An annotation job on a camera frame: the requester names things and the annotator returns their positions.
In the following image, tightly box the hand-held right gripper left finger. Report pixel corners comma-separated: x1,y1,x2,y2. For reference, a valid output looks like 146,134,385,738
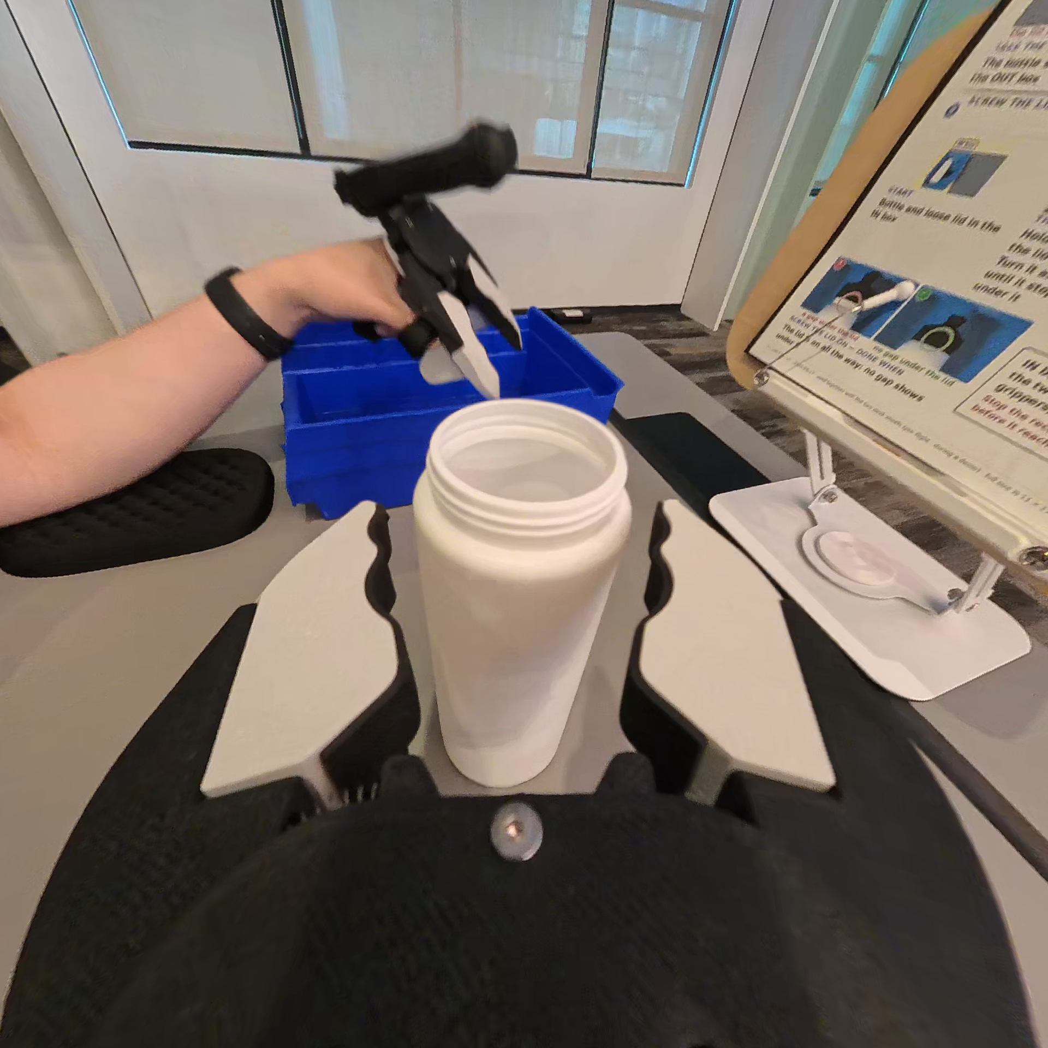
200,501,422,809

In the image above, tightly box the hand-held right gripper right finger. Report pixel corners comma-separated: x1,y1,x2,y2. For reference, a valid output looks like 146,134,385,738
620,499,838,805

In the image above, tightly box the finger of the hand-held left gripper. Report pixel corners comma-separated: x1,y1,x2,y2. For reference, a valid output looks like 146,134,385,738
461,249,525,353
418,289,504,402

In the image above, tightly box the blue plastic object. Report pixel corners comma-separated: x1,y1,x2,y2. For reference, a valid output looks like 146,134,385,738
281,307,625,521

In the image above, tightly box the white bottle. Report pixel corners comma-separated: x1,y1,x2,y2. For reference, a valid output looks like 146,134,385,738
412,398,633,789

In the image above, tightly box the person's left forearm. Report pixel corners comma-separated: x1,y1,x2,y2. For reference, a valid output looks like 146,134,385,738
0,295,271,525

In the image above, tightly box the person's left hand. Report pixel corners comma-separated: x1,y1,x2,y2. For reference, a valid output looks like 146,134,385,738
260,237,419,335

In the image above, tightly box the white framed window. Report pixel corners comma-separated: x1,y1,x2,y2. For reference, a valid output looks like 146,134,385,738
69,0,738,188

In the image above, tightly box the white sign stand base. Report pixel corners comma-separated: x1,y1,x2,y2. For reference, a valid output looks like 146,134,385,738
708,368,1048,701

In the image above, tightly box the black wristband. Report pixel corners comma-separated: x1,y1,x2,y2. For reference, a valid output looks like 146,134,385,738
205,266,294,361

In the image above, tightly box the black wrist rest pad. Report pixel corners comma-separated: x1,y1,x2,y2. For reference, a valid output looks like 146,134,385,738
0,448,275,578

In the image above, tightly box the instruction sheet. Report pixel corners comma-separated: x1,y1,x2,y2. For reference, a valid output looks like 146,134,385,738
749,0,1048,509

